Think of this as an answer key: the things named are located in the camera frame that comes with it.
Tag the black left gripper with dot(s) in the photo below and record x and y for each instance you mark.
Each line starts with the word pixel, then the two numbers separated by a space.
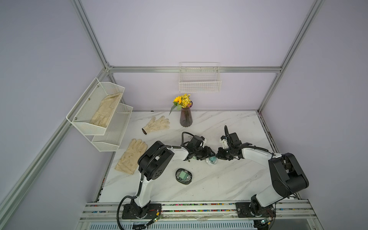
pixel 207 150

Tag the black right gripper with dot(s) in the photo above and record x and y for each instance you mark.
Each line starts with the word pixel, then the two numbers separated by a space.
pixel 220 155

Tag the clear plastic pouch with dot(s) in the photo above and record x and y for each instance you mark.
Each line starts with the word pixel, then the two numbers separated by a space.
pixel 209 162

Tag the teal wall charger plug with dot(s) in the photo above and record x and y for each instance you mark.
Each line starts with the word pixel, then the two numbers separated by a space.
pixel 212 160

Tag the light green usb charger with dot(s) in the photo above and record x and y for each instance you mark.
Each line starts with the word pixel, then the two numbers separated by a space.
pixel 183 176

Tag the clear pouch with black zipper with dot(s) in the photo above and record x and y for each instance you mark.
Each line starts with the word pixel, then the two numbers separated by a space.
pixel 186 182

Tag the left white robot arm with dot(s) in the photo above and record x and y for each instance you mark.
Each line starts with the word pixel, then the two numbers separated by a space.
pixel 152 164

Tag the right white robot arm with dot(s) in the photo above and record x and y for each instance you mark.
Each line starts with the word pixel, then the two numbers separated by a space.
pixel 287 176

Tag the dark ribbed glass vase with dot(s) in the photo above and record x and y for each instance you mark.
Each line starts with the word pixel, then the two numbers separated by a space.
pixel 186 119

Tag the cream knit work glove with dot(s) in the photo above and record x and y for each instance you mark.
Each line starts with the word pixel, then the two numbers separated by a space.
pixel 154 124

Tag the yellow flower bouquet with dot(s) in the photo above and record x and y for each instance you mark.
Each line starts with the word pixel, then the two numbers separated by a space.
pixel 181 102

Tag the yellow leather work glove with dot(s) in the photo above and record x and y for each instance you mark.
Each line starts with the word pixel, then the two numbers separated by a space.
pixel 128 163

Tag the lower white mesh shelf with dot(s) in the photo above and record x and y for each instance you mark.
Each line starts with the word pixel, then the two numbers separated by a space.
pixel 114 134

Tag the white mesh shelf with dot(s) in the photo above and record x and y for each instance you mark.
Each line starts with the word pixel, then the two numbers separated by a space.
pixel 114 134
pixel 84 115

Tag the beige glove in shelf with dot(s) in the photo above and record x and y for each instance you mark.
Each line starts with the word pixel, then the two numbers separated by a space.
pixel 105 110

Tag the upper white mesh shelf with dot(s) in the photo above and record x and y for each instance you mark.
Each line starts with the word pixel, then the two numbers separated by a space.
pixel 84 115

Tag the white wire wall basket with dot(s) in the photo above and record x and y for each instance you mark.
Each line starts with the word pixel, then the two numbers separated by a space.
pixel 199 77

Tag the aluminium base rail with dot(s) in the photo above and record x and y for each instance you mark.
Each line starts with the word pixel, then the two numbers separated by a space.
pixel 216 210

